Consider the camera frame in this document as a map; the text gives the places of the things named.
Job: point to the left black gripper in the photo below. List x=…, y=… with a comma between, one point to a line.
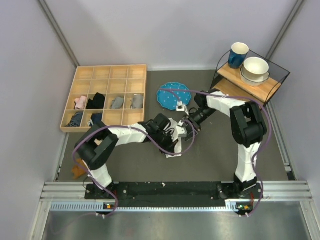
x=170, y=146

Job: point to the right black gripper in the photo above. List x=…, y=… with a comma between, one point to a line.
x=190, y=131

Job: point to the white underwear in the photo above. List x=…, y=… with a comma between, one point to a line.
x=178, y=148

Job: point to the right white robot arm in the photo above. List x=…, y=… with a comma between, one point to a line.
x=248, y=129

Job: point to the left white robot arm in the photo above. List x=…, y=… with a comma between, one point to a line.
x=113, y=136

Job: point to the light grey rolled underwear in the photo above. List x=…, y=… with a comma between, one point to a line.
x=137, y=101

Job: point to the navy rolled underwear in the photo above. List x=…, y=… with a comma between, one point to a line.
x=95, y=118

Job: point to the black rolled underwear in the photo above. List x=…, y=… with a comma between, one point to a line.
x=97, y=102

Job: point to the pink rolled underwear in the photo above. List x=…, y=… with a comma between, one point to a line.
x=80, y=103

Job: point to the denim blue rolled underwear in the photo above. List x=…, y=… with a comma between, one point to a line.
x=75, y=120

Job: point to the blue dotted plate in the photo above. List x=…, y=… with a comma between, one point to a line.
x=169, y=100

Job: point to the wooden compartment organizer box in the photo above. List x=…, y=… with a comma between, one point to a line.
x=115, y=94

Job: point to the white scalloped dish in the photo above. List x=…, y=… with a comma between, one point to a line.
x=254, y=82

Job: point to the orange brown cloth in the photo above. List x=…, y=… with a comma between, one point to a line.
x=77, y=168

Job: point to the white bowl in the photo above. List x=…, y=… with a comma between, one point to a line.
x=256, y=67

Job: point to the blue mug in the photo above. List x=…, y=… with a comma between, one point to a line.
x=237, y=55

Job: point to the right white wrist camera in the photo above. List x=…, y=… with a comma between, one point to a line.
x=181, y=107

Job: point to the black wire wooden shelf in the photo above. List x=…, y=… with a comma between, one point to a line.
x=231, y=81

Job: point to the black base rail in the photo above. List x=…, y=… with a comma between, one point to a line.
x=180, y=194

